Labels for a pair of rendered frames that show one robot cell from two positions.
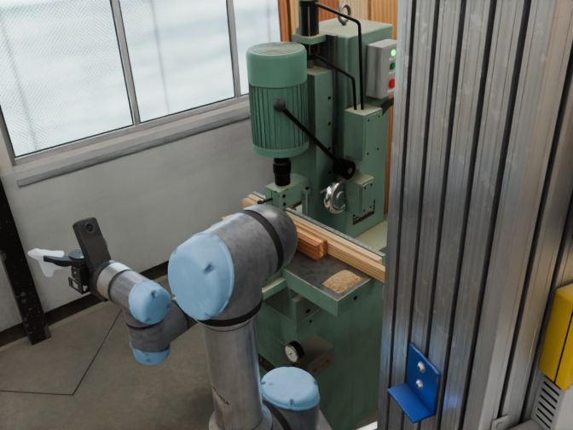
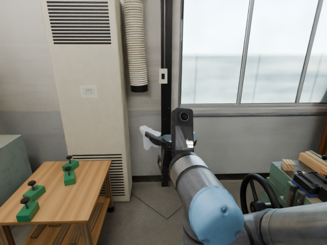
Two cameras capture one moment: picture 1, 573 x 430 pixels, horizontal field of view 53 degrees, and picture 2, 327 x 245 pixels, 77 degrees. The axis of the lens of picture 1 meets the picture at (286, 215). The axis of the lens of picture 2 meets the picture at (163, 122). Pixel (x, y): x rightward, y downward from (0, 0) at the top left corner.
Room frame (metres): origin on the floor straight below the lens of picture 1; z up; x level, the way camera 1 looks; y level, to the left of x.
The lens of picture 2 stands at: (0.65, 0.20, 1.46)
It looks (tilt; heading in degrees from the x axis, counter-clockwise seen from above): 21 degrees down; 35
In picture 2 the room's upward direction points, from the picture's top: straight up
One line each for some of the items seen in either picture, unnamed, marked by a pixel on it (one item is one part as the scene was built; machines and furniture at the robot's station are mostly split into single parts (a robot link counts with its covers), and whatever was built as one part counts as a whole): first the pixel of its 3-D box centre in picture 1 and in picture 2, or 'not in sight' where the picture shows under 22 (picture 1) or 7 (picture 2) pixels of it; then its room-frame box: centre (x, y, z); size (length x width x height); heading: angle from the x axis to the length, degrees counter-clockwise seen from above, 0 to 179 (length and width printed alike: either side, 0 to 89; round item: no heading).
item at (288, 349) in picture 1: (295, 352); not in sight; (1.33, -0.01, 0.65); 0.06 x 0.04 x 0.08; 41
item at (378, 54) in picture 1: (384, 68); not in sight; (1.77, -0.33, 1.40); 0.10 x 0.06 x 0.16; 131
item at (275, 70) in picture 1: (278, 100); not in sight; (1.66, 0.01, 1.35); 0.18 x 0.18 x 0.31
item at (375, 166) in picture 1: (343, 132); not in sight; (1.86, -0.21, 1.16); 0.22 x 0.22 x 0.72; 41
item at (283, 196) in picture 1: (288, 194); not in sight; (1.68, -0.01, 1.03); 0.14 x 0.07 x 0.09; 131
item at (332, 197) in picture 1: (338, 195); not in sight; (1.66, -0.17, 1.02); 0.12 x 0.03 x 0.12; 131
